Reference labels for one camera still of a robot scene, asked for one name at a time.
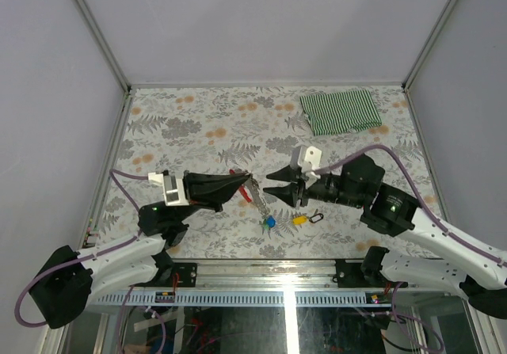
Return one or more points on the aluminium front rail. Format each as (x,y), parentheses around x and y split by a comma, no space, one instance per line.
(263,274)

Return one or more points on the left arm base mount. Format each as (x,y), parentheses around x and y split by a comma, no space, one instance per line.
(182,274)

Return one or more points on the yellow key tag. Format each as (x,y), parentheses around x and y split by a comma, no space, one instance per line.
(300,220)

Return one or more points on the black key tag lower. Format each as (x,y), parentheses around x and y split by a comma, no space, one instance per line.
(317,217)

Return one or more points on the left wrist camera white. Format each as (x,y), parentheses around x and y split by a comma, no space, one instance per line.
(173,189)

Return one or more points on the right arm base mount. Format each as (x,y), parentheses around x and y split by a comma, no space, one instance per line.
(361,273)

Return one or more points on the white slotted cable duct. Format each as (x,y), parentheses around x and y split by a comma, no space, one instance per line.
(240,298)

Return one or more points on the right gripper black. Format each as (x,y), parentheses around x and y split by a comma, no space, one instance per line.
(289,193)

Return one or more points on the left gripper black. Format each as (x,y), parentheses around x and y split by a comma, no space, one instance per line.
(211,191)

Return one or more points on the metal key holder red handle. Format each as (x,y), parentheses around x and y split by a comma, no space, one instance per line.
(251,193)

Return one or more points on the blue key tag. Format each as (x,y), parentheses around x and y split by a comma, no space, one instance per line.
(270,222)

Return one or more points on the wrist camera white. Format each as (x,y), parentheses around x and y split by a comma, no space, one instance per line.
(173,189)
(306,160)

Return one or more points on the green white striped cloth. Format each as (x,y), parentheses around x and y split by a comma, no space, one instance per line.
(340,113)

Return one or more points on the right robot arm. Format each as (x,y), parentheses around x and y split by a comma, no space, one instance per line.
(463,266)

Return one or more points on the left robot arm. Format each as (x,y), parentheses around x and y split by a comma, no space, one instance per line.
(70,280)

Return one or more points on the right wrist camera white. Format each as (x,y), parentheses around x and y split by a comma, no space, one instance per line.
(306,160)

